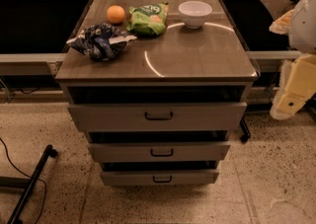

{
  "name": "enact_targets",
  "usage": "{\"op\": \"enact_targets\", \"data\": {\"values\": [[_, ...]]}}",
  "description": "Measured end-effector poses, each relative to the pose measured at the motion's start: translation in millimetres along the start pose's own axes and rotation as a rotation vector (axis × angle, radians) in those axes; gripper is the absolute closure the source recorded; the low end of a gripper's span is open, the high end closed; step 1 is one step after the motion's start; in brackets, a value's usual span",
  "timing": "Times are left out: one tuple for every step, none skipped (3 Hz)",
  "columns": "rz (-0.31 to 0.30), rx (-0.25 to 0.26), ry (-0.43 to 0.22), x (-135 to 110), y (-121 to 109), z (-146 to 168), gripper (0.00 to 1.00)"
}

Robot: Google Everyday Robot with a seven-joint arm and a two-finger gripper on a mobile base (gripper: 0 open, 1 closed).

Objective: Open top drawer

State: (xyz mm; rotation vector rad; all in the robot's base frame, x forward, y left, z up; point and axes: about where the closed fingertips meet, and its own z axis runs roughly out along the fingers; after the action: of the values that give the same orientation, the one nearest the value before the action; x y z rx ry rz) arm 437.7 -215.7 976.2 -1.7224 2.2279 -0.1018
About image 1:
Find black metal stand leg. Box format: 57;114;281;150
0;145;57;224

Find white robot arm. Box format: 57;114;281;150
269;0;316;119

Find grey drawer cabinet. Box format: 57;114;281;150
56;0;257;172

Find grey bottom drawer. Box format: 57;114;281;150
100;169;219;186

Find black cabinet caster leg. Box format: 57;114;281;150
240;118;251;143

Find blue crumpled chip bag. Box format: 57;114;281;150
66;23;136;61

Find white bowl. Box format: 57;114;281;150
178;1;212;29

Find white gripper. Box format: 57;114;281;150
270;53;316;120

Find black floor cable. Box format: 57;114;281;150
0;137;47;224

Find orange fruit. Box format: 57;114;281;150
107;5;125;24

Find grey top drawer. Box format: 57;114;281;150
68;102;247;132

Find green snack bag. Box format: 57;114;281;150
126;2;169;36

